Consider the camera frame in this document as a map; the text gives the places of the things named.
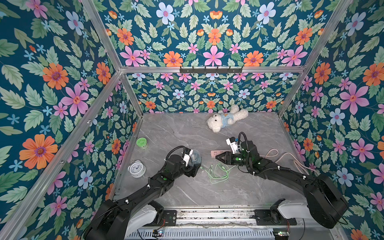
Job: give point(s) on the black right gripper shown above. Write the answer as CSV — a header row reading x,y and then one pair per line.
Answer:
x,y
230,157

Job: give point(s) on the pink power strip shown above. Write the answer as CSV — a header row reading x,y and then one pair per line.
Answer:
x,y
274,153

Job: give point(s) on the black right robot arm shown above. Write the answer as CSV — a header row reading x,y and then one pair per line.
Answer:
x,y
325,202

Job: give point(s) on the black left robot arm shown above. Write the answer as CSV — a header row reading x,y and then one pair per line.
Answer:
x,y
117,220

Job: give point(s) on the white teddy bear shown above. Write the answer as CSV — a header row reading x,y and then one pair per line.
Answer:
x,y
222,120

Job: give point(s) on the white alarm clock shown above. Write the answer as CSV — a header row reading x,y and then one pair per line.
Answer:
x,y
137,169

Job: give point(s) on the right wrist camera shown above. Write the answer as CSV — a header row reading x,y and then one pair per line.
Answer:
x,y
234,144

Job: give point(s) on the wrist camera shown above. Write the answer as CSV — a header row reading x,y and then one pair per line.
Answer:
x,y
187,156
234,144

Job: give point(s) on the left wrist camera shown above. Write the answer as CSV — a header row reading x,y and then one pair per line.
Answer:
x,y
187,156

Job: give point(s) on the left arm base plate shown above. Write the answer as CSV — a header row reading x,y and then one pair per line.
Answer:
x,y
167,218

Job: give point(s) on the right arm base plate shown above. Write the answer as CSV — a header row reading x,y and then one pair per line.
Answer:
x,y
269,217

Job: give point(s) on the black hook rail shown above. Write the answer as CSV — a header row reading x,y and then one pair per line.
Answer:
x,y
210,70

